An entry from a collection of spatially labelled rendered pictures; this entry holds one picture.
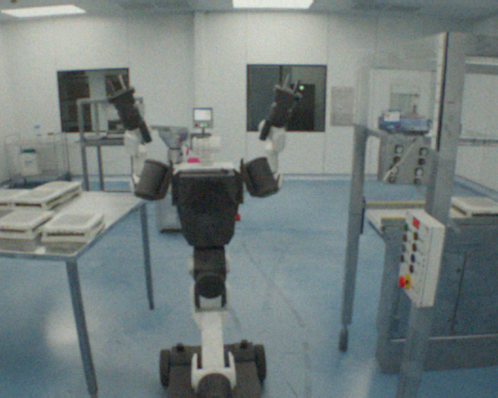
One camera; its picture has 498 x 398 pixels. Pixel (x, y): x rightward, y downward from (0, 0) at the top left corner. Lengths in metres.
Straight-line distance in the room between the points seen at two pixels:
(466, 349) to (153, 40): 6.36
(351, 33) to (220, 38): 2.22
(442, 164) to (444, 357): 1.59
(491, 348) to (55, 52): 7.39
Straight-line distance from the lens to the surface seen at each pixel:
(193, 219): 1.51
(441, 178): 1.31
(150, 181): 1.60
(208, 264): 1.60
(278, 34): 7.17
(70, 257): 1.90
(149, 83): 7.28
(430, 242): 1.23
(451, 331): 2.56
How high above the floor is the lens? 1.58
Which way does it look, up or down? 15 degrees down
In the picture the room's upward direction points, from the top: straight up
